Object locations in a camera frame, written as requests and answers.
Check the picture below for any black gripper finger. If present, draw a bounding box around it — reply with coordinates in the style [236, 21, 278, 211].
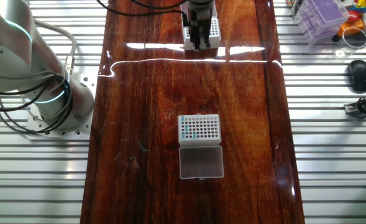
[190, 30, 201, 52]
[200, 29, 212, 49]

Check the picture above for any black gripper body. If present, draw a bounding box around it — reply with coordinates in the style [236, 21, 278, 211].
[182, 8, 216, 34]

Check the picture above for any white tip rack clear lid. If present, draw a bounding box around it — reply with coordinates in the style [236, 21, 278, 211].
[177, 113, 226, 180]
[181, 0, 222, 52]

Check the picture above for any purple pipette tip box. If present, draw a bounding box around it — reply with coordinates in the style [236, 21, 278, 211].
[293, 0, 350, 47]

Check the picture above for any dark red wooden board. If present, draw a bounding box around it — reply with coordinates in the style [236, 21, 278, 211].
[80, 0, 306, 224]

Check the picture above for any clear plastic cup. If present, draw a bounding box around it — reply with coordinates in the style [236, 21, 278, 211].
[331, 27, 366, 60]

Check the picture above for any orange toy with red knob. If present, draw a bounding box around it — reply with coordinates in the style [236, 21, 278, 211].
[331, 0, 366, 43]

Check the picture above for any black computer mouse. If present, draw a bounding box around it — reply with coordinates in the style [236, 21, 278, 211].
[347, 59, 366, 93]

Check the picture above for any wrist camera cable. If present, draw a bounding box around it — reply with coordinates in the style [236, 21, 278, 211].
[96, 0, 190, 17]

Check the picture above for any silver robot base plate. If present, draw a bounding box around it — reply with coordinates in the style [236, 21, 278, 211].
[25, 73, 99, 141]

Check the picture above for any grey cable with metal connector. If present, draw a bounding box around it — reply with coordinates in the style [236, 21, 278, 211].
[33, 19, 78, 76]

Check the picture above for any side camera mount arm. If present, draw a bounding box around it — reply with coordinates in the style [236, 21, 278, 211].
[344, 91, 366, 121]

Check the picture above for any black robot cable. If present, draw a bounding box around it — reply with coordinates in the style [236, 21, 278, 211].
[0, 72, 73, 136]

